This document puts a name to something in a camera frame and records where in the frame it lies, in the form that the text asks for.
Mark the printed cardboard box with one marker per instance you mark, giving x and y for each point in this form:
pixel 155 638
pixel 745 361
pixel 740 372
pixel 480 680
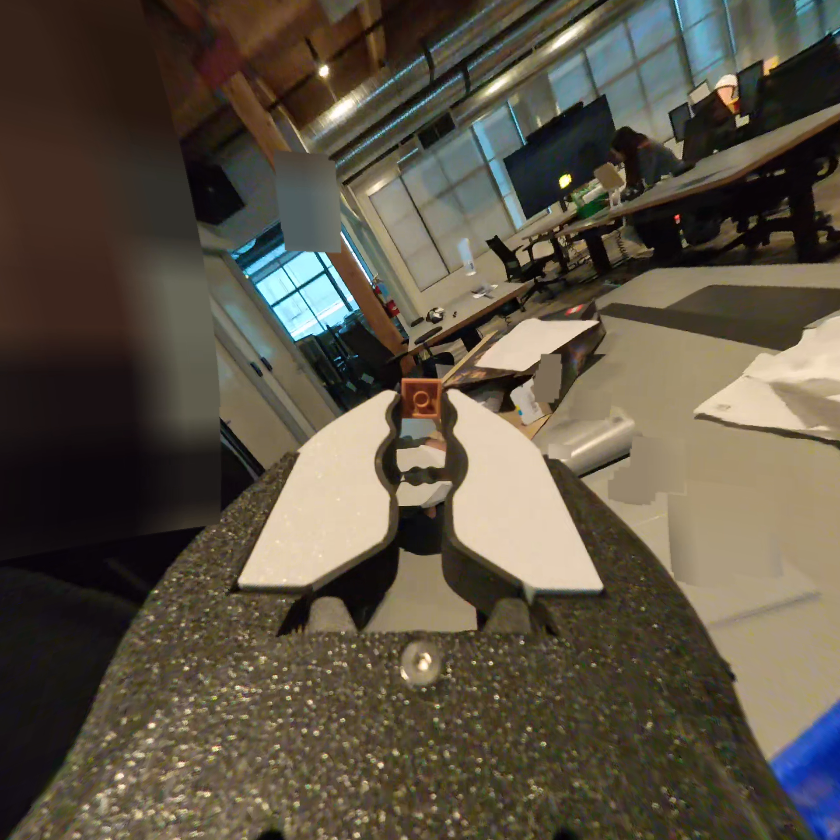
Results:
pixel 584 354

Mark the white paper sheet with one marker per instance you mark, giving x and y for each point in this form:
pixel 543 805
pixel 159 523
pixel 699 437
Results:
pixel 531 344

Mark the dark grey sheet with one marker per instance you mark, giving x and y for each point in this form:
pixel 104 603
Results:
pixel 722 315

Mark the window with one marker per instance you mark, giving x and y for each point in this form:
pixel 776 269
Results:
pixel 295 295

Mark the long wooden office desk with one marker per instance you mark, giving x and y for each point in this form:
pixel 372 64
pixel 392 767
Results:
pixel 754 154

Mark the black computer monitor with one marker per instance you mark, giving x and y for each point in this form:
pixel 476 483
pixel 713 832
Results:
pixel 800 79

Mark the red fire extinguisher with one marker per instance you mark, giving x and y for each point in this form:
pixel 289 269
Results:
pixel 391 303

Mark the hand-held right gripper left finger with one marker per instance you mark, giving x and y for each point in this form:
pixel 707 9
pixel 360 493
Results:
pixel 321 499

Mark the white cylinder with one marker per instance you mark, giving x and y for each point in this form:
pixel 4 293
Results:
pixel 466 259

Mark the crumpled white paper bag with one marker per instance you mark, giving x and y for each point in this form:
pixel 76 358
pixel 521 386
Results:
pixel 800 354

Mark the stack of blue storage bins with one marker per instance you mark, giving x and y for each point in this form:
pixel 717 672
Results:
pixel 814 787

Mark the wooden pillar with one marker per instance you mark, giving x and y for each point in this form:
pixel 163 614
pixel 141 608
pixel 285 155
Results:
pixel 253 111

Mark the black office chair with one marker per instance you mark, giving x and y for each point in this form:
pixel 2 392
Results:
pixel 508 256

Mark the grey-topped office desk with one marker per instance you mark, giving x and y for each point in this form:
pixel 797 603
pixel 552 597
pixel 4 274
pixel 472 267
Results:
pixel 472 308

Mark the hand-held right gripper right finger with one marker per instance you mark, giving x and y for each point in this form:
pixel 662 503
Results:
pixel 512 512

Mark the white cabinet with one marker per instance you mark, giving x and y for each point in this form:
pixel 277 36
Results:
pixel 262 394

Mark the silver ventilation duct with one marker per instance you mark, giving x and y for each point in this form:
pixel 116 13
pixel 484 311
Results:
pixel 499 72
pixel 394 79

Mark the green box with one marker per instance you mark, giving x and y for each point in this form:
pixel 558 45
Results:
pixel 594 202

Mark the large black screen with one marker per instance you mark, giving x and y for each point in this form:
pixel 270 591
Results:
pixel 558 157

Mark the small orange square plate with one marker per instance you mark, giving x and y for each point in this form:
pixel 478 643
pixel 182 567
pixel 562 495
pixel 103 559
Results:
pixel 420 397

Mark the grey instruction booklet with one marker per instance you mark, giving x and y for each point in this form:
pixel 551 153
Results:
pixel 584 439

